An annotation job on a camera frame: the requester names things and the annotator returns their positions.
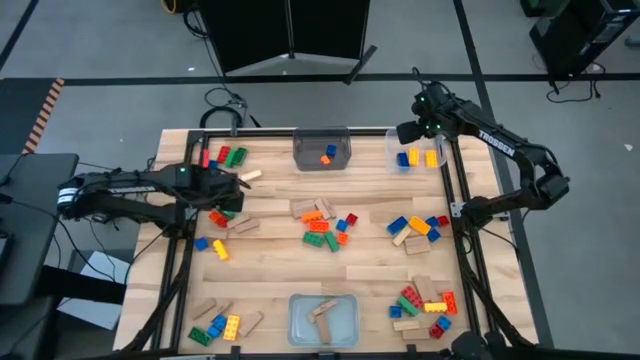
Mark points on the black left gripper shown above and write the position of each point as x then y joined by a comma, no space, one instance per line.
215,181

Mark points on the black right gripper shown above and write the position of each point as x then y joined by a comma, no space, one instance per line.
435,110

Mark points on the small red toy brick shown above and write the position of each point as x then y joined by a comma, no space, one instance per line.
205,158
223,222
351,219
437,330
443,220

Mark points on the small orange toy brick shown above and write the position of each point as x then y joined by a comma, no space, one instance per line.
214,215
325,160
343,238

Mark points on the small blue toy brick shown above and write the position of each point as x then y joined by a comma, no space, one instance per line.
433,234
331,150
432,221
213,164
201,244
342,225
395,311
214,331
444,322

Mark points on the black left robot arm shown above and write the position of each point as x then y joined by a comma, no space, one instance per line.
165,180

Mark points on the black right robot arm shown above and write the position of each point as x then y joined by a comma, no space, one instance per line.
495,142

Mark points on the clear plastic bin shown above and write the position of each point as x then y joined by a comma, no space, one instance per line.
421,164

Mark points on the dark grey translucent bin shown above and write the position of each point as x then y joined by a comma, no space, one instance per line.
310,142

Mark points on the pale blue translucent bin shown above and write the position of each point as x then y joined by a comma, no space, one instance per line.
345,325

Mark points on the white floor sheet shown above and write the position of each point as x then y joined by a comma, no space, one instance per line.
90,312

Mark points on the black equipment rack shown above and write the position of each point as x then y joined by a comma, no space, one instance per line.
575,35

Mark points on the black side desk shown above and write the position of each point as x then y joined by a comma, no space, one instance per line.
30,240

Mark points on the black mat striped edge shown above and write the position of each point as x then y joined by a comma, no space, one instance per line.
20,115

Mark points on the black aluminium table frame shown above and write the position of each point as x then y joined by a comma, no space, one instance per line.
270,132

